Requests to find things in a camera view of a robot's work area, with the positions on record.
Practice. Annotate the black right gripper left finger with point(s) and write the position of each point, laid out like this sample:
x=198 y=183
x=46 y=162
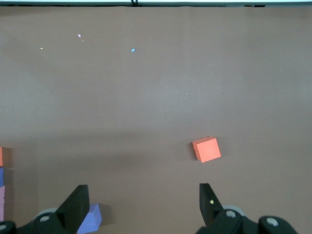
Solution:
x=75 y=207

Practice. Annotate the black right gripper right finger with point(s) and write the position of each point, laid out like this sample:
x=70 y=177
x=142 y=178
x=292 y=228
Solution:
x=209 y=207

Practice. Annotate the purple foam cube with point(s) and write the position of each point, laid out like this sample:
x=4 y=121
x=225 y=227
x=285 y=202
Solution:
x=91 y=220
x=1 y=176

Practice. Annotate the orange foam cube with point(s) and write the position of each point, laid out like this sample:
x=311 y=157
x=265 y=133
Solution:
x=208 y=151
x=1 y=156

